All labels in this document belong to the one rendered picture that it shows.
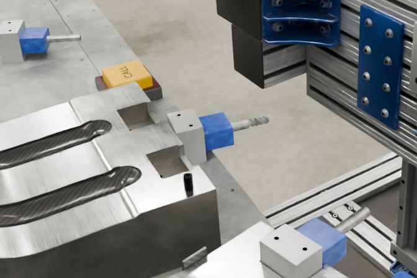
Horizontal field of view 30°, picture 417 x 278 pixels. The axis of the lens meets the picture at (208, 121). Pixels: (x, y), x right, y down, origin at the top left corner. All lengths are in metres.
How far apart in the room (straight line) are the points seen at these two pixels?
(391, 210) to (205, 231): 1.06
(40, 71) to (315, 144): 1.32
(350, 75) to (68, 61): 0.46
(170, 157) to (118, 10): 2.55
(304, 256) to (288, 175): 1.57
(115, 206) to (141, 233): 0.04
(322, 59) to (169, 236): 0.56
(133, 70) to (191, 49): 1.87
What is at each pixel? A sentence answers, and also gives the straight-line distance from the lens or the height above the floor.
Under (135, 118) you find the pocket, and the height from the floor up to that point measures 0.87.
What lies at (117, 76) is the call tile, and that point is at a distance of 1.15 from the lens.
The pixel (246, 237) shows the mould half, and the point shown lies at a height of 0.85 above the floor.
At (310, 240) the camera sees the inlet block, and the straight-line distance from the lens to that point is 0.76.
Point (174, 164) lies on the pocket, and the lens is 0.90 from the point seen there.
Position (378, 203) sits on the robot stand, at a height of 0.21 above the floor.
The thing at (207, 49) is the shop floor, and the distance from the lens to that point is 3.01.
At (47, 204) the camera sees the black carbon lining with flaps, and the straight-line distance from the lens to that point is 0.85.
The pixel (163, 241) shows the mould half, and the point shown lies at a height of 0.84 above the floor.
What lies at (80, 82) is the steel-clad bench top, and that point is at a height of 0.80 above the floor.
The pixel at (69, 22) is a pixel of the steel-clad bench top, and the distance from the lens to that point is 1.43.
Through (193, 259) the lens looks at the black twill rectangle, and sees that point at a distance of 0.78.
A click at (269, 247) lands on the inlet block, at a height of 0.88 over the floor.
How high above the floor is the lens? 1.39
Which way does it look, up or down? 33 degrees down
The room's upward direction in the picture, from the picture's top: 5 degrees counter-clockwise
